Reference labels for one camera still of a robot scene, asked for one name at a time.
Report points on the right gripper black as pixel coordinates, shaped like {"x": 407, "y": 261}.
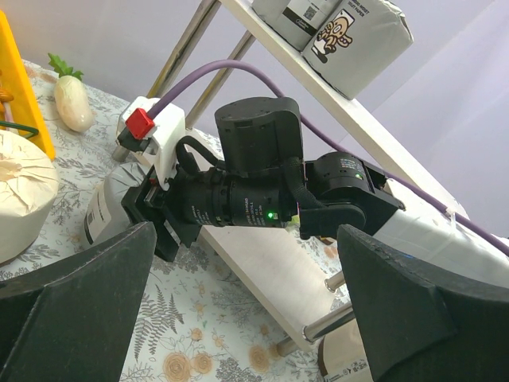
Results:
{"x": 149, "y": 202}

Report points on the white radish toy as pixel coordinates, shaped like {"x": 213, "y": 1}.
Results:
{"x": 72, "y": 102}

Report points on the floral table mat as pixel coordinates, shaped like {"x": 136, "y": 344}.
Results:
{"x": 197, "y": 321}

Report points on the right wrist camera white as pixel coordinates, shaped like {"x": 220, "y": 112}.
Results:
{"x": 155, "y": 137}

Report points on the yellow plastic bin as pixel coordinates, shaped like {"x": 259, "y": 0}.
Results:
{"x": 14, "y": 79}

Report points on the grey roll with QR label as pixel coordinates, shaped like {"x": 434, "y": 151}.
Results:
{"x": 296, "y": 21}

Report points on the grey roll with cartoon label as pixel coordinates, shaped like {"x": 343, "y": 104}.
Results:
{"x": 358, "y": 41}

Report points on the beige roll front right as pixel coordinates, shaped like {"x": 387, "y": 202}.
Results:
{"x": 341, "y": 355}

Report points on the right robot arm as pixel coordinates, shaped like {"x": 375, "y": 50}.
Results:
{"x": 261, "y": 180}

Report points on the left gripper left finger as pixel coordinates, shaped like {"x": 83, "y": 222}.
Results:
{"x": 73, "y": 319}

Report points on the beige roll near bin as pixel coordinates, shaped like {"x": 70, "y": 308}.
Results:
{"x": 29, "y": 186}

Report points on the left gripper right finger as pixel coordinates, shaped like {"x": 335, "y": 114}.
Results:
{"x": 420, "y": 322}

